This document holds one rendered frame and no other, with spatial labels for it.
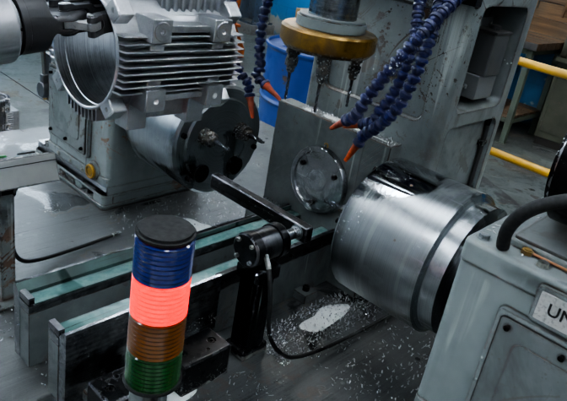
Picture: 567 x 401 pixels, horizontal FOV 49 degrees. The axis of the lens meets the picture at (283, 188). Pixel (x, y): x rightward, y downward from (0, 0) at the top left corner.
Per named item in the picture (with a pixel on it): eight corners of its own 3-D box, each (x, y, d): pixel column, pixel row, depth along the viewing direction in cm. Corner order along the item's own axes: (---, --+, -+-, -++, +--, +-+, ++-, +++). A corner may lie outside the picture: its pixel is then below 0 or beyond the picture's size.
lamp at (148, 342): (161, 320, 71) (164, 287, 69) (195, 349, 67) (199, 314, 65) (115, 339, 66) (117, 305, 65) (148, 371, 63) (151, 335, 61)
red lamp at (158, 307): (164, 287, 69) (168, 251, 67) (199, 314, 65) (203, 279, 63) (117, 305, 65) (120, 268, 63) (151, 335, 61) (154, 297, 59)
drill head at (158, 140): (170, 136, 169) (179, 45, 159) (264, 188, 148) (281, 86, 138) (87, 150, 151) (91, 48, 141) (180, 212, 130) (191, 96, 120)
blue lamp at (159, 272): (168, 251, 67) (171, 215, 65) (203, 279, 63) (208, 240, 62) (120, 268, 63) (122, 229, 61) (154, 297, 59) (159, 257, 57)
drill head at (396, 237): (364, 243, 130) (391, 131, 120) (553, 349, 106) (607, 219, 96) (282, 279, 113) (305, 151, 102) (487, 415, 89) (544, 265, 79)
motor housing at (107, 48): (159, 86, 104) (170, -33, 96) (234, 124, 93) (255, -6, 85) (44, 95, 90) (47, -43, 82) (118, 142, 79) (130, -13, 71)
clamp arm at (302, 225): (313, 241, 110) (218, 185, 125) (316, 225, 109) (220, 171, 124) (300, 246, 107) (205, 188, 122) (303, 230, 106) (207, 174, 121)
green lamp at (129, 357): (158, 352, 72) (161, 320, 71) (191, 381, 69) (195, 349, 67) (113, 372, 68) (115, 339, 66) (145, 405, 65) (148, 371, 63)
